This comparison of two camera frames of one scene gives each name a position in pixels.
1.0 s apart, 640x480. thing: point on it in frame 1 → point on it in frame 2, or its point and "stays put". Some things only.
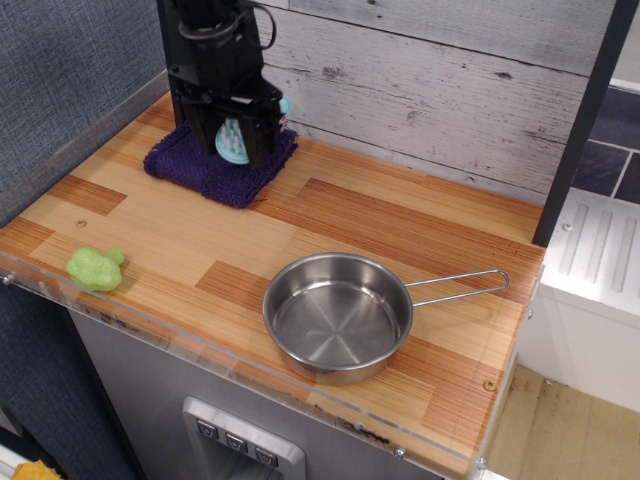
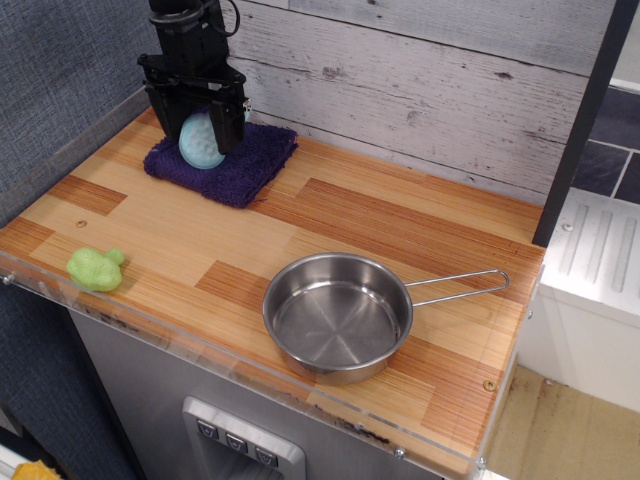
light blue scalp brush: (230, 139) → (199, 142)
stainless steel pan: (340, 318) stays put
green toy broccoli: (95, 270) stays put
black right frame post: (587, 113) stays put
